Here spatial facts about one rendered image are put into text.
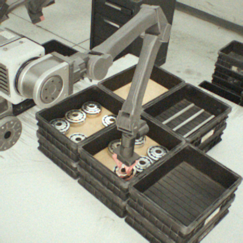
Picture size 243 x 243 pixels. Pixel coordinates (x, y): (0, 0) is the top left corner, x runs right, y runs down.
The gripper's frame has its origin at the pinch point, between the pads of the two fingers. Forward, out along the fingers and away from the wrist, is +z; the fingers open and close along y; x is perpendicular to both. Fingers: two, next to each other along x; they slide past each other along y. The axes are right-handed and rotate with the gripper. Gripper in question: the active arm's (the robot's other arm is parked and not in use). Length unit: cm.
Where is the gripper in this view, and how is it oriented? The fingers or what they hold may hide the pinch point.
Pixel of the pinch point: (123, 168)
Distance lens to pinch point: 177.8
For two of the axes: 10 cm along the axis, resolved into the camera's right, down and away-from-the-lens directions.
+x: -6.9, 3.9, -6.1
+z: -1.1, 7.8, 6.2
